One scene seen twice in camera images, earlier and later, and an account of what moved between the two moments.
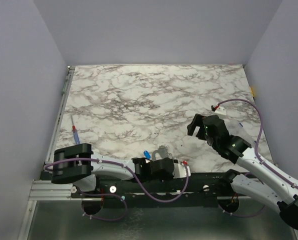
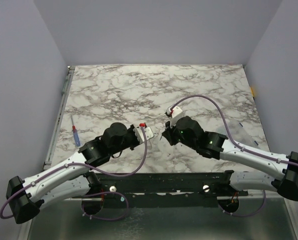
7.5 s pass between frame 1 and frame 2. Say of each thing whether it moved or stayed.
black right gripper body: moved
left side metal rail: stayed
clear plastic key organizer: moved
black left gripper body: moved
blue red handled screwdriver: stayed
